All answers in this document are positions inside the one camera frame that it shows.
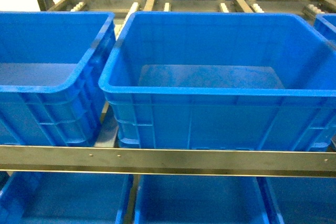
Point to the blue lower centre bin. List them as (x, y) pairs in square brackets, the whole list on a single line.
[(199, 199)]

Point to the blue right storage bin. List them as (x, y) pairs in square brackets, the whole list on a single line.
[(325, 24)]

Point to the grey metal roller rack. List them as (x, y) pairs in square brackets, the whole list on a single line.
[(107, 156)]

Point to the blue storage bin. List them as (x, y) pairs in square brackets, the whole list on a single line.
[(212, 81), (325, 24), (51, 63)]

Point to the blue left storage bin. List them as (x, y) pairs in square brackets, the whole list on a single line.
[(51, 63)]

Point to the blue centre storage bin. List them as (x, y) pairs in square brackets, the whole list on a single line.
[(212, 81)]

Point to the blue lower left bin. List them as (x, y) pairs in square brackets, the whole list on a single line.
[(36, 197)]

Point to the blue lower right bin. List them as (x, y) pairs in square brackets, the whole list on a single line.
[(298, 200)]

